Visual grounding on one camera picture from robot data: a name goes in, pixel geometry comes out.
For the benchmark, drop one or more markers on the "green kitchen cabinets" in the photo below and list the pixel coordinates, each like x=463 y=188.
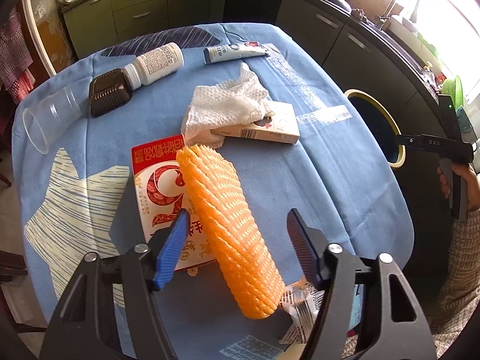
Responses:
x=354 y=53

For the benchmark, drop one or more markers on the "blue yellow-rimmed trash bin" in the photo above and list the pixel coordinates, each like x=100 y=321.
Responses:
x=381 y=124

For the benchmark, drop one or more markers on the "red white carton box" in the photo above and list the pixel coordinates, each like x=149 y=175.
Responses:
x=161 y=193

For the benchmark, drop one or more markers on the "small beige cardboard box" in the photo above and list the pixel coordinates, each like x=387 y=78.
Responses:
x=281 y=127

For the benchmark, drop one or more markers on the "right forearm knitted sleeve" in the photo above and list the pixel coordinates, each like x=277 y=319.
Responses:
x=459 y=295

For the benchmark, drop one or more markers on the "right hand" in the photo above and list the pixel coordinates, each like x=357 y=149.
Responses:
x=472 y=183

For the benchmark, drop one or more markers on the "orange foam fruit net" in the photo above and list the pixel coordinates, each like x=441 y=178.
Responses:
x=236 y=241

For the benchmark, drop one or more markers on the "white paper towel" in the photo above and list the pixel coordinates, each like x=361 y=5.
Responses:
x=231 y=102

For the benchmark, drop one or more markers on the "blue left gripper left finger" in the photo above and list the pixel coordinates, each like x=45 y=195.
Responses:
x=172 y=249

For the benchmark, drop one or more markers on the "green plastic colander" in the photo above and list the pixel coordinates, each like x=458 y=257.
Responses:
x=454 y=89

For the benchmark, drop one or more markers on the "silver wrapper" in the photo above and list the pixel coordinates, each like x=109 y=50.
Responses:
x=302 y=301

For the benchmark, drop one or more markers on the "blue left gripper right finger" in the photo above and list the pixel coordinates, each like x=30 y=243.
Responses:
x=302 y=238

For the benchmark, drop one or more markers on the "chrome faucet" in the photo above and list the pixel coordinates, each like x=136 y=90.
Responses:
x=382 y=19

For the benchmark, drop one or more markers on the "clear plastic cup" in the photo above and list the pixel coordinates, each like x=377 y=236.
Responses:
x=45 y=122

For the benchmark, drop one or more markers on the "checkered apron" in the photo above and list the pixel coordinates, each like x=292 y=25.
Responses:
x=15 y=60

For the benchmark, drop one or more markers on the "white toothpaste tube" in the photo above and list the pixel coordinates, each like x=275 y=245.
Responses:
x=242 y=50

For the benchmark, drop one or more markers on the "white pill bottle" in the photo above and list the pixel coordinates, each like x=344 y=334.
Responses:
x=153 y=65

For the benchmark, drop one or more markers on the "wooden cutting board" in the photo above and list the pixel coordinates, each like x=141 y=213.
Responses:
x=374 y=8

